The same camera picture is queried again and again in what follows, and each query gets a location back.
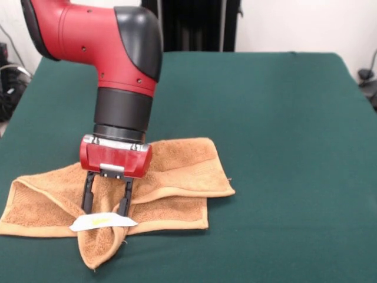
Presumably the tan terry towel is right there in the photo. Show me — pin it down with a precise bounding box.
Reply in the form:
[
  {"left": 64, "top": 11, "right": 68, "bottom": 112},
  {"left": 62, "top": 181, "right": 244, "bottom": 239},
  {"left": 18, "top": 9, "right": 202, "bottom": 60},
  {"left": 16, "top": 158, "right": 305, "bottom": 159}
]
[{"left": 0, "top": 137, "right": 236, "bottom": 271}]

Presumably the grey cable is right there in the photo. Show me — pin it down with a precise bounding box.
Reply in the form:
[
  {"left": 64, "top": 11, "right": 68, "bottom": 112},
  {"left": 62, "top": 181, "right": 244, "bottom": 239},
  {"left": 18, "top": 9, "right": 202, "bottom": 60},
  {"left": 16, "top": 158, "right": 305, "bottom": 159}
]
[{"left": 0, "top": 23, "right": 33, "bottom": 80}]

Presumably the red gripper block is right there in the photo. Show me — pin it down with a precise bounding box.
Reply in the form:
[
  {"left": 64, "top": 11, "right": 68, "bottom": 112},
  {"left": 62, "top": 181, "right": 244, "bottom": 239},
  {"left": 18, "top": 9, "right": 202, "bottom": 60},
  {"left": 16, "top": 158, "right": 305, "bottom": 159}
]
[{"left": 79, "top": 134, "right": 153, "bottom": 218}]

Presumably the dark green table cloth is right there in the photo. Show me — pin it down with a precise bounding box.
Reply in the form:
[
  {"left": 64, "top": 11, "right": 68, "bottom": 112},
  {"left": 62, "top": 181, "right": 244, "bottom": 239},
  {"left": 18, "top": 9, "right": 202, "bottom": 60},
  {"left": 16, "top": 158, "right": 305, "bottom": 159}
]
[{"left": 0, "top": 51, "right": 377, "bottom": 283}]

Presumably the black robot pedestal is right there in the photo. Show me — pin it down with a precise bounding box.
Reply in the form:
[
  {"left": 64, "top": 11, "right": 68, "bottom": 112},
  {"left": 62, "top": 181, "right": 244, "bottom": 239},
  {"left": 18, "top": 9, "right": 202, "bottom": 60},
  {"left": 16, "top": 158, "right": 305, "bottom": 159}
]
[{"left": 140, "top": 0, "right": 244, "bottom": 53}]

